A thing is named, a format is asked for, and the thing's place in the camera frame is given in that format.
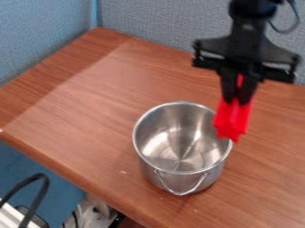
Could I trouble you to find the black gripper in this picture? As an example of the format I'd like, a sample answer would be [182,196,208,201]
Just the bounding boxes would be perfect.
[191,15,300,105]

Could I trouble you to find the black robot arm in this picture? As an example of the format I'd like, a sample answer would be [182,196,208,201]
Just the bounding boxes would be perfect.
[191,0,301,105]

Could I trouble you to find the black bag strap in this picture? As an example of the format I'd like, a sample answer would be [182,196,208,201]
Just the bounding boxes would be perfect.
[0,173,51,228]

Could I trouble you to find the metal pot with handles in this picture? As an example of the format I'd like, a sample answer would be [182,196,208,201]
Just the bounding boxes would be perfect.
[133,101,233,196]

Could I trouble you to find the white striped bag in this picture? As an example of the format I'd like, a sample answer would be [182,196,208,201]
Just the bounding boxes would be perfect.
[0,198,50,228]

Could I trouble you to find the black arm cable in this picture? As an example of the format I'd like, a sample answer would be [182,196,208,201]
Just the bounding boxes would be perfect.
[268,0,301,34]

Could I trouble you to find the red rectangular block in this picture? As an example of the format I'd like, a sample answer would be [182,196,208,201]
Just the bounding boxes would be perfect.
[213,74,256,143]

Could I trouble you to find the white cables under table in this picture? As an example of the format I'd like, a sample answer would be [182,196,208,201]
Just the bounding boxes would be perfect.
[60,194,121,228]

